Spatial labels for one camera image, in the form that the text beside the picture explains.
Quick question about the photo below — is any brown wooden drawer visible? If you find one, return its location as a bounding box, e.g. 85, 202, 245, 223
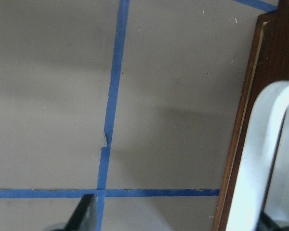
211, 0, 289, 231

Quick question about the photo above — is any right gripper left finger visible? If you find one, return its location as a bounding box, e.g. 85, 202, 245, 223
45, 194, 97, 231

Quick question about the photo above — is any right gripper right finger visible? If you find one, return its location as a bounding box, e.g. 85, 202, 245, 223
256, 211, 289, 231

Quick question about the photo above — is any white drawer handle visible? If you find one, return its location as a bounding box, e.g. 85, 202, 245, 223
226, 81, 289, 231

